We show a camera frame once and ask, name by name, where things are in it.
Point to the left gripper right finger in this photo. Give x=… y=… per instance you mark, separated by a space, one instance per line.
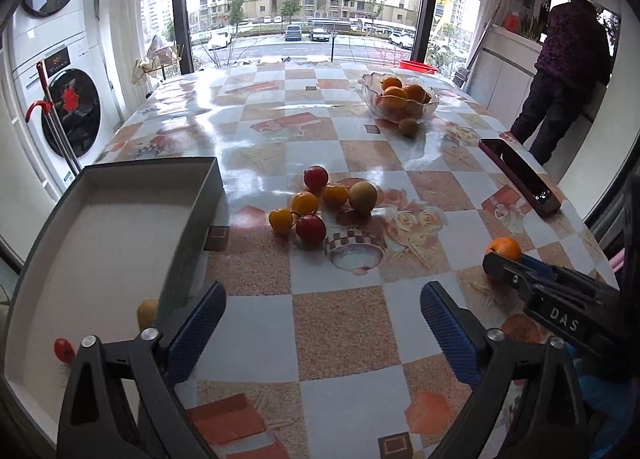
x=550 y=420

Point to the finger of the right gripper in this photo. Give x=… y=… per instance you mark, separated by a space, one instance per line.
x=538 y=267
x=512 y=273

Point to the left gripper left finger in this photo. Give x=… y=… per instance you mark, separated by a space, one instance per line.
x=120 y=400

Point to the large orange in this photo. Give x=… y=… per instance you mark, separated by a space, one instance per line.
x=506 y=247

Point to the brown-green round fruit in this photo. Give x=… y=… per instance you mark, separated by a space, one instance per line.
x=363 y=197

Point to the yellow tomato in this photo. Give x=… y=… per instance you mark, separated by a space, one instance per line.
x=304 y=204
x=335 y=195
x=281 y=221

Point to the red cherry tomato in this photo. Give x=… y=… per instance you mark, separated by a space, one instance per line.
x=315 y=179
x=311 y=230

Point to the smartphone in red case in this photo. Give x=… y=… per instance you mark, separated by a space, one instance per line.
x=525 y=179

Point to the small red tomato in box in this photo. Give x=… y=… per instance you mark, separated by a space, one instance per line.
x=64 y=351

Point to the brown fruit in box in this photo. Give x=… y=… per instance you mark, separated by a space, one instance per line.
x=146 y=313

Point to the grey cardboard tray box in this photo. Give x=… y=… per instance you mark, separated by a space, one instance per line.
x=122 y=233

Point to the brown fruit beside bowl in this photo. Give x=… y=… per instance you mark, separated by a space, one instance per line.
x=408 y=127

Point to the white cabinet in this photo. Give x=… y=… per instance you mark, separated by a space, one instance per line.
x=502 y=72

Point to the orange in bowl right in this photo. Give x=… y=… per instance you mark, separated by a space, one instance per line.
x=416 y=93

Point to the orange in bowl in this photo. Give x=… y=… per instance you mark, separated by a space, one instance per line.
x=390 y=82
x=392 y=104
x=416 y=93

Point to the orange in bowl front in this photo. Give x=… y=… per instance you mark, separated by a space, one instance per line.
x=392 y=104

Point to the glass fruit bowl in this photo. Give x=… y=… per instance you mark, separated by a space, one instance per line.
x=370 y=90

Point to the person in dark clothes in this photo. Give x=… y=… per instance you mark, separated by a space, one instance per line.
x=573 y=61

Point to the orange in bowl top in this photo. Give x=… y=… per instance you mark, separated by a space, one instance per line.
x=390 y=82

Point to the red plastic basin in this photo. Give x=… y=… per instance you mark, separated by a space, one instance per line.
x=413 y=65

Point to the lower washing machine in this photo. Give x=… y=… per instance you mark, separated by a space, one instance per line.
x=80 y=91

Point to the red-handled mop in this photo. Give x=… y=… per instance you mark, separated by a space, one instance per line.
x=49 y=112

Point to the gold wire rack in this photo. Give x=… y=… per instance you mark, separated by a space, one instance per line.
x=159 y=56

